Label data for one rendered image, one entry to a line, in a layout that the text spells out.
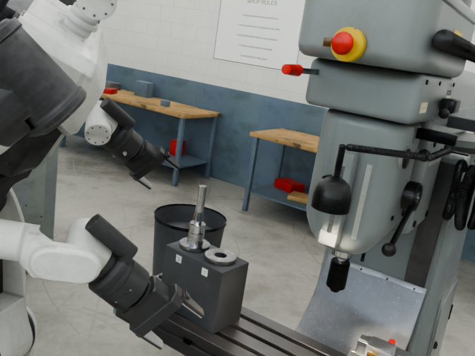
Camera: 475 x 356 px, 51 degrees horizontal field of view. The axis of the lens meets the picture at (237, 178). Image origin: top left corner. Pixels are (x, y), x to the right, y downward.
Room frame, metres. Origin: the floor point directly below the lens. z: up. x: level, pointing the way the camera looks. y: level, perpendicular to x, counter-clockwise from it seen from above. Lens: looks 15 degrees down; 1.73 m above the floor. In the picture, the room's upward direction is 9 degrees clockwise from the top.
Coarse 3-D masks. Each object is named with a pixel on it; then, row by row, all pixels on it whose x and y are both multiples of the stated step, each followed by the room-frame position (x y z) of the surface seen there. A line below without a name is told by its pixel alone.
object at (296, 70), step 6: (282, 66) 0.96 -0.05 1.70; (288, 66) 0.96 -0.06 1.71; (294, 66) 0.97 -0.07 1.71; (300, 66) 0.99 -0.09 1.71; (282, 72) 0.96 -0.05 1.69; (288, 72) 0.95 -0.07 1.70; (294, 72) 0.97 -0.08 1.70; (300, 72) 0.99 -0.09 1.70; (306, 72) 1.02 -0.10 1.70; (312, 72) 1.05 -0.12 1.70; (318, 72) 1.07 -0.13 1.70
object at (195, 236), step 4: (192, 228) 1.33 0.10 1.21; (204, 228) 1.34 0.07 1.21; (188, 232) 1.34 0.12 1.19; (192, 232) 1.33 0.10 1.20; (196, 232) 1.32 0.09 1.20; (200, 232) 1.33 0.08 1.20; (188, 236) 1.34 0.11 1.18; (192, 236) 1.33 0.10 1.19; (196, 236) 1.33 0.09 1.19; (200, 236) 1.33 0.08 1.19; (188, 240) 1.34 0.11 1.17; (192, 240) 1.33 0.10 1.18; (196, 240) 1.33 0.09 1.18; (200, 240) 1.33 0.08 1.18; (192, 244) 1.33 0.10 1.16; (196, 244) 1.33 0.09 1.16; (200, 244) 1.33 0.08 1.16
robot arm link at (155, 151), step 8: (136, 136) 1.31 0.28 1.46; (128, 144) 1.28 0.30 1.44; (136, 144) 1.29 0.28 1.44; (144, 144) 1.34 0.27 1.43; (120, 152) 1.28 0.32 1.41; (128, 152) 1.28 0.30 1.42; (136, 152) 1.29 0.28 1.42; (144, 152) 1.31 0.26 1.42; (152, 152) 1.33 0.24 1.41; (160, 152) 1.34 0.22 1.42; (120, 160) 1.30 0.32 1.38; (128, 160) 1.31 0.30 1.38; (136, 160) 1.32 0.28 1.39; (144, 160) 1.32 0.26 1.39; (152, 160) 1.33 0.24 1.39; (160, 160) 1.33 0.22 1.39; (136, 168) 1.33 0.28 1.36; (144, 168) 1.33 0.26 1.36; (152, 168) 1.34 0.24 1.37; (136, 176) 1.34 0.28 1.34
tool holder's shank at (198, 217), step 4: (200, 188) 1.34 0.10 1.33; (204, 188) 1.34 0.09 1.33; (200, 192) 1.34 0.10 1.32; (204, 192) 1.34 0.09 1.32; (200, 196) 1.34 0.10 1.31; (204, 196) 1.34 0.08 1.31; (200, 200) 1.34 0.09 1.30; (204, 200) 1.34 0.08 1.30; (196, 204) 1.34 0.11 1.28; (200, 204) 1.34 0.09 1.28; (196, 208) 1.34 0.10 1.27; (200, 208) 1.34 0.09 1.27; (196, 212) 1.34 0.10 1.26; (200, 212) 1.34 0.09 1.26; (196, 216) 1.34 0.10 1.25; (200, 216) 1.34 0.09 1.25; (196, 220) 1.33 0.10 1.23; (200, 220) 1.33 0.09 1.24
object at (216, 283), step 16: (176, 256) 1.31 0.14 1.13; (192, 256) 1.28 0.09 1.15; (208, 256) 1.27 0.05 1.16; (224, 256) 1.30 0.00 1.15; (176, 272) 1.30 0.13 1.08; (192, 272) 1.27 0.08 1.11; (208, 272) 1.23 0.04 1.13; (224, 272) 1.21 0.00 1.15; (240, 272) 1.27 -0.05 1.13; (192, 288) 1.26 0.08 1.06; (208, 288) 1.23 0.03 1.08; (224, 288) 1.22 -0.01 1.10; (240, 288) 1.28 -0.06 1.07; (208, 304) 1.22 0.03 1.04; (224, 304) 1.23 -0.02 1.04; (240, 304) 1.29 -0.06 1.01; (192, 320) 1.25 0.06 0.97; (208, 320) 1.22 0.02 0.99; (224, 320) 1.24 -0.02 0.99
